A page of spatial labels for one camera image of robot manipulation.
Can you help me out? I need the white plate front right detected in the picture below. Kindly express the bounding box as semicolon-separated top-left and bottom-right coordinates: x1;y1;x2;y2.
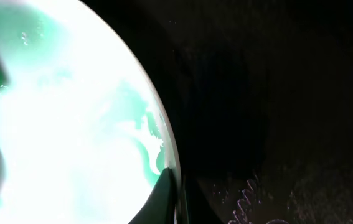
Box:
0;1;181;224

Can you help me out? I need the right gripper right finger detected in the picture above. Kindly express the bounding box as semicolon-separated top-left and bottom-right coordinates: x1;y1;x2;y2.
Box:
184;176;222;224

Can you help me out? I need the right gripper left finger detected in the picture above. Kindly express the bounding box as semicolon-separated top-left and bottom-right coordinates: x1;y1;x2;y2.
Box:
129;168;177;224

